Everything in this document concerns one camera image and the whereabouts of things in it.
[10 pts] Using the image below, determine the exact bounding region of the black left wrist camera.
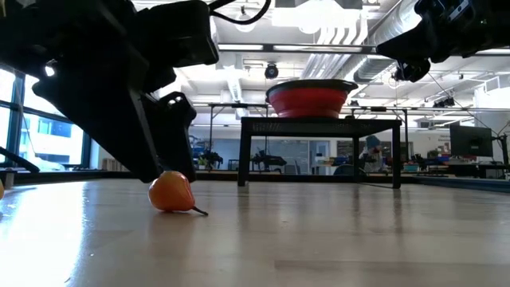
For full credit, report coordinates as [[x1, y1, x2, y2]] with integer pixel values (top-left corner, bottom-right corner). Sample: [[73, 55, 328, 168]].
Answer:
[[137, 0, 220, 69]]

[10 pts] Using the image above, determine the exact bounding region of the red collapsible colander bowl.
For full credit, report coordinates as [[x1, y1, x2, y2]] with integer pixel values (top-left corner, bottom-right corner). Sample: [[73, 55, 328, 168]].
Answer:
[[265, 78, 359, 119]]

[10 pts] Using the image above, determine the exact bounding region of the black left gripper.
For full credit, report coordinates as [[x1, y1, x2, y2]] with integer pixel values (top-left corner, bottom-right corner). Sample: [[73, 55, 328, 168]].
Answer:
[[31, 35, 198, 184]]

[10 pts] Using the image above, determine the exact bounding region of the white ceiling ring lamp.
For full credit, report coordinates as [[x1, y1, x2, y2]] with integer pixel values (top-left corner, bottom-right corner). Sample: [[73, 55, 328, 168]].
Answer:
[[233, 10, 257, 33]]

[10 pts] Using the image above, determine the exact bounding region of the silver ventilation duct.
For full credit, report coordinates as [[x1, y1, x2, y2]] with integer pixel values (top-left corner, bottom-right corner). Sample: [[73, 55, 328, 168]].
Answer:
[[352, 0, 426, 84]]

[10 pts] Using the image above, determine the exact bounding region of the long ceiling light fixture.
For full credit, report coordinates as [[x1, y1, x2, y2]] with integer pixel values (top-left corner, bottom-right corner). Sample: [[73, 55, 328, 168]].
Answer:
[[217, 41, 510, 56]]

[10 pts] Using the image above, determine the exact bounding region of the black computer monitor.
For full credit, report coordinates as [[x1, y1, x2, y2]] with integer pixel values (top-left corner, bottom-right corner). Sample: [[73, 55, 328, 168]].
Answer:
[[449, 124, 494, 158]]

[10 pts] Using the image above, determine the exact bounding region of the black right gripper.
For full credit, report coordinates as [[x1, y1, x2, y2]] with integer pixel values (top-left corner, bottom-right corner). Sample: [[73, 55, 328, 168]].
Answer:
[[376, 0, 510, 64]]

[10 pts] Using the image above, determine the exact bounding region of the black perforated metal shelf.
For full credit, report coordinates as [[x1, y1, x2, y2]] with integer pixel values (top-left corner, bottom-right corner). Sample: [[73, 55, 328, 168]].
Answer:
[[237, 116, 403, 190]]

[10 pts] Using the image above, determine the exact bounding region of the black office chair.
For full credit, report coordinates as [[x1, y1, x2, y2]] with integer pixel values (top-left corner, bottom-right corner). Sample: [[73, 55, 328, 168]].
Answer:
[[332, 163, 367, 177]]

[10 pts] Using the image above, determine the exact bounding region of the person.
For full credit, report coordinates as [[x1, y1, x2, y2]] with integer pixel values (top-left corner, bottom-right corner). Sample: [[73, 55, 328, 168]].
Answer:
[[358, 134, 386, 173]]

